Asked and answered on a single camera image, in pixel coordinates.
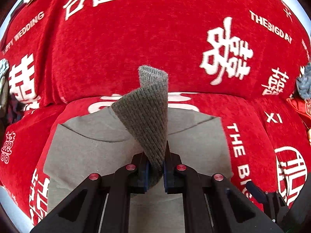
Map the grey knit sweater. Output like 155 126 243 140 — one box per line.
43 66 232 232

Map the red embroidered cushion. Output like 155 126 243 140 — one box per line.
287 97 311 129

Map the blue-grey crumpled cloth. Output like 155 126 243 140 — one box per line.
296 63 311 100

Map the red wedding print blanket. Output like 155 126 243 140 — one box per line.
1 0 310 225

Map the pale green folded cloth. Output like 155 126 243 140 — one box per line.
0 58 10 118

